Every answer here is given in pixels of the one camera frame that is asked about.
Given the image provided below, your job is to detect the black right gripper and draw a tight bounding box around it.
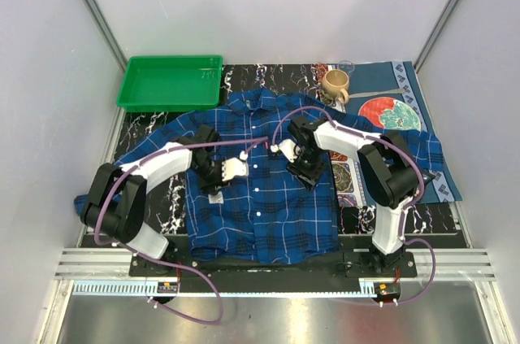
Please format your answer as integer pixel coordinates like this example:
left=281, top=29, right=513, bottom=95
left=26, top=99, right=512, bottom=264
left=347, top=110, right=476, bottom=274
left=285, top=149, right=326, bottom=193

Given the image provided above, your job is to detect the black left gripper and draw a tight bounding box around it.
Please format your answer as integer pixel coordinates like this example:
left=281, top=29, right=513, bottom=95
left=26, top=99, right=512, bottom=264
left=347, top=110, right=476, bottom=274
left=192, top=157, right=232, bottom=196

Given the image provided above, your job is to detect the blue plaid shirt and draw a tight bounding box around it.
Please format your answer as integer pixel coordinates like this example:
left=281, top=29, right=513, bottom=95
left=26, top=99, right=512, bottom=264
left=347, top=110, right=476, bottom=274
left=72, top=89, right=448, bottom=265

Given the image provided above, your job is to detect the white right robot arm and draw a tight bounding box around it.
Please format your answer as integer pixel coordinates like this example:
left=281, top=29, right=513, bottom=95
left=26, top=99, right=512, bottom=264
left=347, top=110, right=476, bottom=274
left=279, top=116, right=426, bottom=277

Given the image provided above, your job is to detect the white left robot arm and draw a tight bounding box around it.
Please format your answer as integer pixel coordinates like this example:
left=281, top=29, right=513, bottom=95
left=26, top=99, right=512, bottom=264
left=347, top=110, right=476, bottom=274
left=80, top=125, right=229, bottom=276

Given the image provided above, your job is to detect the beige ceramic mug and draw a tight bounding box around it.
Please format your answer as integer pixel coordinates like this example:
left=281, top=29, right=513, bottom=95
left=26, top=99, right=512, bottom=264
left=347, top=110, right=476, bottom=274
left=321, top=69, right=350, bottom=104

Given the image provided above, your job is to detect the red and teal plate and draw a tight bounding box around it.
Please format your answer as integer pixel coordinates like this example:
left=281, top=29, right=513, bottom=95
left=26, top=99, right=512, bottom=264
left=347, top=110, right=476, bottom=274
left=358, top=97, right=422, bottom=131

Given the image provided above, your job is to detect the green plastic tray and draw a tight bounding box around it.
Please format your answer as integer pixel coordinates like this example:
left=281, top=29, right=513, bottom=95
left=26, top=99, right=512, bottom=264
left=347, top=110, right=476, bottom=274
left=116, top=55, right=223, bottom=112

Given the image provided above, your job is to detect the clear glass cup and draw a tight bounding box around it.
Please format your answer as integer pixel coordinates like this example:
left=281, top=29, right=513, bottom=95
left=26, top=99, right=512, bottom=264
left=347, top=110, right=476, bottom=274
left=337, top=59, right=355, bottom=76

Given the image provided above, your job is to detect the blue patterned placemat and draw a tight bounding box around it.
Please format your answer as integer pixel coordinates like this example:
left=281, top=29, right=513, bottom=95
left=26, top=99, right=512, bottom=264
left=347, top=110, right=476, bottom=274
left=314, top=60, right=464, bottom=208

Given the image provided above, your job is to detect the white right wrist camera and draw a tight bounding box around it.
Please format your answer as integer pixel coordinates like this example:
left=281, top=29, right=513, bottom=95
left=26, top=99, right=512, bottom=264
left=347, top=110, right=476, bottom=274
left=270, top=139, right=301, bottom=163

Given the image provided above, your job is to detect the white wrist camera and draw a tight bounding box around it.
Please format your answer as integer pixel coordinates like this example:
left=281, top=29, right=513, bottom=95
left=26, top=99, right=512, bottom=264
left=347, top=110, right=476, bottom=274
left=221, top=150, right=249, bottom=182
left=270, top=139, right=301, bottom=163

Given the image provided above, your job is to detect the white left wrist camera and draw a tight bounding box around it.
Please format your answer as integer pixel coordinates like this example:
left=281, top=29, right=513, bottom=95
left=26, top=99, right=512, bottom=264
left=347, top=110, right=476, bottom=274
left=221, top=150, right=249, bottom=182

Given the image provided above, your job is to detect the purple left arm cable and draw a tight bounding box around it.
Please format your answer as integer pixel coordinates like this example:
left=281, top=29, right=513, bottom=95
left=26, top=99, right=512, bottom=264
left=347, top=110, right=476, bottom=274
left=93, top=137, right=271, bottom=325

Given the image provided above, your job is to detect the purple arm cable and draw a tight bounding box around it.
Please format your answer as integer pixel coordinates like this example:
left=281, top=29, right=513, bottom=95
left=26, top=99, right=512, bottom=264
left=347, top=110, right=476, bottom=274
left=271, top=106, right=438, bottom=307
left=93, top=137, right=271, bottom=325

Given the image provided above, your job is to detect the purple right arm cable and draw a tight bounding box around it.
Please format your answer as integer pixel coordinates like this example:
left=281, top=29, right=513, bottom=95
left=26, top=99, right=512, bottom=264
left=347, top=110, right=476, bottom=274
left=271, top=106, right=438, bottom=307

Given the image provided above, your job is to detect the aluminium frame rail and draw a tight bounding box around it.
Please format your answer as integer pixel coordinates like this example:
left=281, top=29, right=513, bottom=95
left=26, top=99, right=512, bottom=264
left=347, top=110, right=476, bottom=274
left=55, top=248, right=496, bottom=298

